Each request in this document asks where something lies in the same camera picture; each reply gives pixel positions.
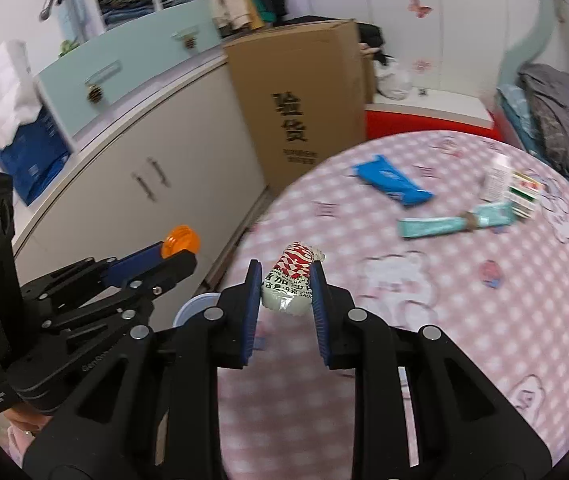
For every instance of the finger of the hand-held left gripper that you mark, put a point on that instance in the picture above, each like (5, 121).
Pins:
(174, 266)
(134, 262)

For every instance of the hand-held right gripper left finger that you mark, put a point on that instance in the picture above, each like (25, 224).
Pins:
(252, 310)

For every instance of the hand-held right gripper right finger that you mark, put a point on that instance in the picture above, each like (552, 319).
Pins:
(318, 310)

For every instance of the orange plastic cap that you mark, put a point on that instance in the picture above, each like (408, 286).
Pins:
(182, 241)

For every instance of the red white sauce packet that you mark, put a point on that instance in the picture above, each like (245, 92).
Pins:
(289, 275)

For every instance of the pale blue round bin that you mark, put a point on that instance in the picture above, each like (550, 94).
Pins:
(189, 310)

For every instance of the person's left hand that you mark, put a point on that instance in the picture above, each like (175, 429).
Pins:
(22, 437)

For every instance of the blue bag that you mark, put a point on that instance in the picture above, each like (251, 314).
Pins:
(29, 160)

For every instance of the beige cabinet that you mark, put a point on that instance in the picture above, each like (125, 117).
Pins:
(129, 150)

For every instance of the teal long wrapper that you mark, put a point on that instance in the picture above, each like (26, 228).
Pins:
(434, 227)

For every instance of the blue plastic packet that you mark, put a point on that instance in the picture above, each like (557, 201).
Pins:
(389, 181)

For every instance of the large cardboard box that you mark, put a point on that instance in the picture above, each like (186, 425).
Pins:
(289, 100)

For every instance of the mint drawer unit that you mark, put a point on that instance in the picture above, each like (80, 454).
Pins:
(139, 55)

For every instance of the red panel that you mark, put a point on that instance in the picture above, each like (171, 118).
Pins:
(414, 125)

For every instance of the white small carton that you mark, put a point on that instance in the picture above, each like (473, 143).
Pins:
(497, 177)

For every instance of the green red striped box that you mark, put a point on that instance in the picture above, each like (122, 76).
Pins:
(527, 195)

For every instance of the white plastic bag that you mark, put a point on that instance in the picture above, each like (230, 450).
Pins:
(393, 80)

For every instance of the mustard hanging garment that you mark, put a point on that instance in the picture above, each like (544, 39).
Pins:
(252, 15)

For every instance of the small pink sticker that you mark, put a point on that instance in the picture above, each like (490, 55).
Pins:
(422, 65)

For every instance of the teal striped cloth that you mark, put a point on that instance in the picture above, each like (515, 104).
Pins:
(514, 115)

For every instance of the black cloth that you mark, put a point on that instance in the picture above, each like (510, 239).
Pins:
(370, 35)

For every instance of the grey pillow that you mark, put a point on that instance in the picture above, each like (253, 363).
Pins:
(564, 120)

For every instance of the pink butterfly sticker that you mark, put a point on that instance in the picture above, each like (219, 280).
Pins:
(419, 6)

